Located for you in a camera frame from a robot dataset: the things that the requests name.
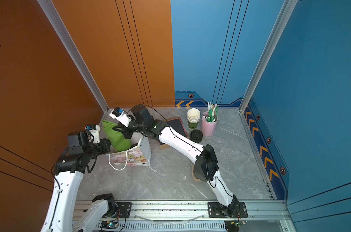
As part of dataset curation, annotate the green paper napkin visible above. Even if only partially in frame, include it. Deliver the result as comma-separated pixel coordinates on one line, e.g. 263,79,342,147
101,120,132,152

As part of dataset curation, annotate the cartoon animal paper gift bag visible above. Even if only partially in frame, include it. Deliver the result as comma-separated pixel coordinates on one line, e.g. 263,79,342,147
107,133,152,171

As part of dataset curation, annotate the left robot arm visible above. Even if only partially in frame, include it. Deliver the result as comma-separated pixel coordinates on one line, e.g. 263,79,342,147
41,124,118,232

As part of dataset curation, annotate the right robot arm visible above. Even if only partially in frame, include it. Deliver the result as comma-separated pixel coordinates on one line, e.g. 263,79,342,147
110,104,239,218

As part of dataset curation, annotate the black paper napkin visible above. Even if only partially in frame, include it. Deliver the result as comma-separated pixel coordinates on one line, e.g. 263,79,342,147
167,117,188,138

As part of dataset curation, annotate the stack of paper cups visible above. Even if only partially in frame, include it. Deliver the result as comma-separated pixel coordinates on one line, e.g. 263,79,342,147
187,108,201,129

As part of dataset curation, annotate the stack of black lids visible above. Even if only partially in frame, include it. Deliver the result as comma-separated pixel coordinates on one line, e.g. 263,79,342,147
190,130,203,143

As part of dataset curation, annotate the pink straw holder cup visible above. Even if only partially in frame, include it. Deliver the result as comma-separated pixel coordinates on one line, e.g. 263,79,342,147
201,112,218,136

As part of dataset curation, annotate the stack of pulp cup carriers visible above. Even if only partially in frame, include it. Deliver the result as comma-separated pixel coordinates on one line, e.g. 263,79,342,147
191,165,203,182

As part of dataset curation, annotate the bundle of wrapped straws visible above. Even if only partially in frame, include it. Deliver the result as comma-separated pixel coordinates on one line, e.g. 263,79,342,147
204,101,219,123

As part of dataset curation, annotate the green circuit board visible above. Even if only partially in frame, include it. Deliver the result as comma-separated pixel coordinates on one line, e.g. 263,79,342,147
99,220,119,231

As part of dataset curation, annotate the small right circuit board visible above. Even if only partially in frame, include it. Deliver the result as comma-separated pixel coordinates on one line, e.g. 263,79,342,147
224,220,246,232

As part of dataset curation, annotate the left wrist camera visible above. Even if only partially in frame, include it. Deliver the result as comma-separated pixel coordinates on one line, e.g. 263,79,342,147
85,124,100,144

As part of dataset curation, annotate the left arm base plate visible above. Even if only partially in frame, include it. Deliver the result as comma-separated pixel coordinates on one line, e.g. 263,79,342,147
104,202,132,219

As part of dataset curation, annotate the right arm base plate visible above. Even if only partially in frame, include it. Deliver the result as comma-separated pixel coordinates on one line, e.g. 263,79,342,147
207,202,248,218

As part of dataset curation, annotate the aluminium front rail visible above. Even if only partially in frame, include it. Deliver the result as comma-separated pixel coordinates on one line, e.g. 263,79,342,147
47,199,292,222

